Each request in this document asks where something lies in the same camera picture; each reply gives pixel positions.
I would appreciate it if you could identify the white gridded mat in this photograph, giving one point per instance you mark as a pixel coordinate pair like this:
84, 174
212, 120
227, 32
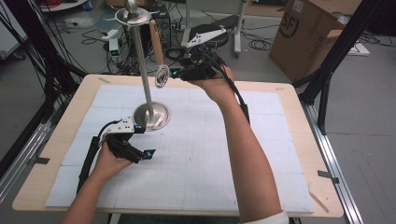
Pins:
186, 174

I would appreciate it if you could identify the white power strip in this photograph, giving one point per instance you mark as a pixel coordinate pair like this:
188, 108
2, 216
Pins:
110, 34

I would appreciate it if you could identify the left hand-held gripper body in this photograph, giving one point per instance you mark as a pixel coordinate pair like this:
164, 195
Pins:
123, 147

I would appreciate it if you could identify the person's left hand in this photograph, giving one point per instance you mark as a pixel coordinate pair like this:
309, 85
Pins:
109, 166

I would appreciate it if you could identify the grey tape strip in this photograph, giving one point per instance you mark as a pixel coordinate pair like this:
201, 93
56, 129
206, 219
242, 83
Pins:
327, 175

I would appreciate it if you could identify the thin wooden stick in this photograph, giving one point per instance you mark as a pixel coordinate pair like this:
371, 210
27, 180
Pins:
319, 202

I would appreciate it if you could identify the white device with green display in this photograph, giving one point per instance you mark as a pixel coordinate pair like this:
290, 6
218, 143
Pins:
114, 49

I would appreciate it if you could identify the black tape strip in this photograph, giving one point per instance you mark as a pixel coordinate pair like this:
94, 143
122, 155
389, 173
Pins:
40, 160

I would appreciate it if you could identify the black round stool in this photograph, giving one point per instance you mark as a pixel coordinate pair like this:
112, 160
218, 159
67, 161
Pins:
200, 29

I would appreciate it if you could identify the person's right hand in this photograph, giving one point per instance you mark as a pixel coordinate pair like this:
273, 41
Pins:
218, 87

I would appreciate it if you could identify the steel utensil rack stand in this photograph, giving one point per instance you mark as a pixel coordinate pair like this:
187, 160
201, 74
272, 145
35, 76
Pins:
146, 116

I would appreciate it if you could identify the black computer tower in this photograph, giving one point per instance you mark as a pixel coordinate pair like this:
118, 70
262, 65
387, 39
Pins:
165, 29

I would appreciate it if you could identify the brown cardboard box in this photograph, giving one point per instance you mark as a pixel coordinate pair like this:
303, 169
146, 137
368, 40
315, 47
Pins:
306, 40

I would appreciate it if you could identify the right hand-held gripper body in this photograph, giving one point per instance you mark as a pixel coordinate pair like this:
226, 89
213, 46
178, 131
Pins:
199, 73

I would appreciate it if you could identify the white round table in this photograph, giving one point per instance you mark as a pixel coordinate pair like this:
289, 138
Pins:
62, 5

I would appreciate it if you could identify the aluminium rail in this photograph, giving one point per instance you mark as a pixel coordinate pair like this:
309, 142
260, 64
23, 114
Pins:
21, 158
333, 155

